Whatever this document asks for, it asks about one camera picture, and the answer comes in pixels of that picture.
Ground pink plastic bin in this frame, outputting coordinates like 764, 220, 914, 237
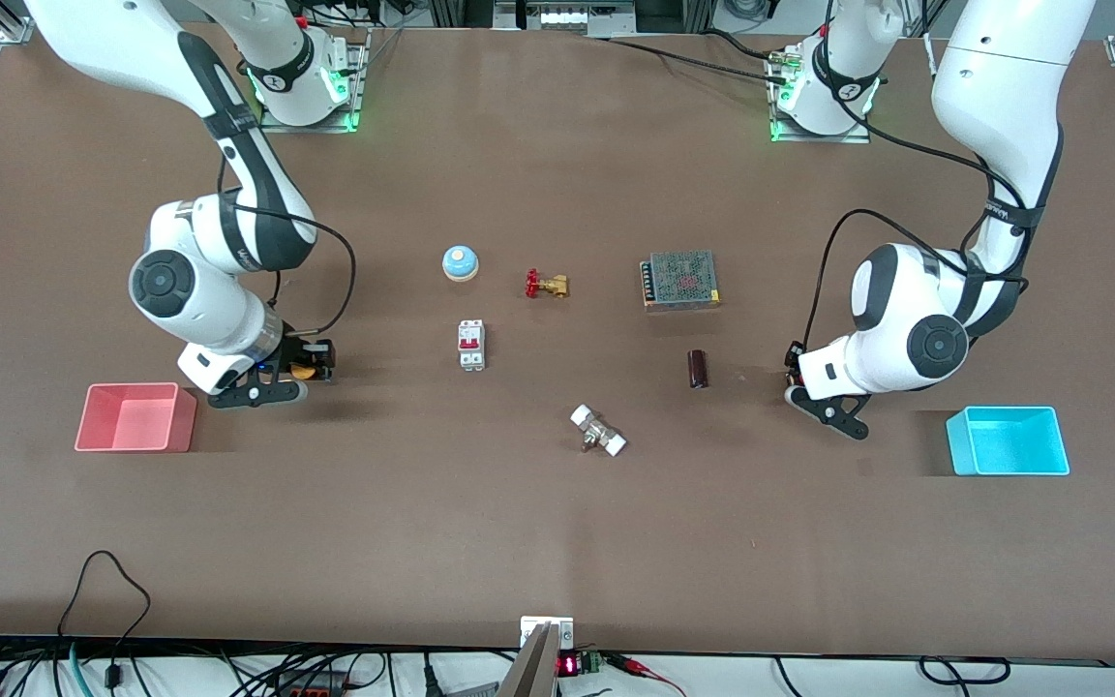
75, 382, 198, 454

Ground metal mesh power supply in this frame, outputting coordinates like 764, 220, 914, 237
640, 250, 722, 311

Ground white circuit breaker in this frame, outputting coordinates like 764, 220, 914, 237
458, 318, 487, 372

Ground blue round bell button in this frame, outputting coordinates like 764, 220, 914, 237
441, 244, 480, 284

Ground cyan plastic bin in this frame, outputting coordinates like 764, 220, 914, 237
946, 406, 1070, 477

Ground metal fitting white caps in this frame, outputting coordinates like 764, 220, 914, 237
569, 404, 628, 458

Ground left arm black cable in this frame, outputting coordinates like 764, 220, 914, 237
802, 68, 1033, 361

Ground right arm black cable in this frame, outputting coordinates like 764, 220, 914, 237
217, 155, 358, 338

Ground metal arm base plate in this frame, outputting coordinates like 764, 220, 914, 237
259, 27, 371, 135
768, 53, 872, 145

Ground black looped table cable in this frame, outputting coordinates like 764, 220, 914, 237
56, 550, 152, 690

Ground black cable to arm base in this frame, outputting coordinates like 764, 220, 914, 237
585, 29, 791, 84

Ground red clip lead cable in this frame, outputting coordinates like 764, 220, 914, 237
606, 652, 689, 697

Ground black coiled cable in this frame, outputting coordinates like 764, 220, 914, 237
919, 655, 1011, 686

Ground grey camera mount bar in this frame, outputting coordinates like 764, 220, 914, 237
496, 616, 576, 697

